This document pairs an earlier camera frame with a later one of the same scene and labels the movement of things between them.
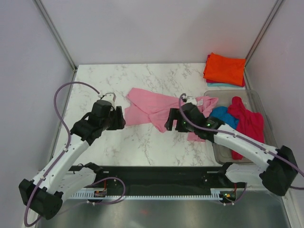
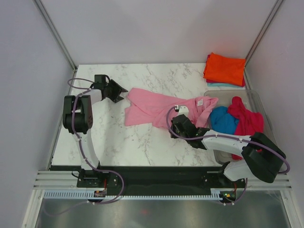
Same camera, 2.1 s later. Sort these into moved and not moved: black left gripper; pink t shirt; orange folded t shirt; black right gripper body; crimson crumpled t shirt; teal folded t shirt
Moved: black left gripper; black right gripper body
Not moved: teal folded t shirt; crimson crumpled t shirt; orange folded t shirt; pink t shirt
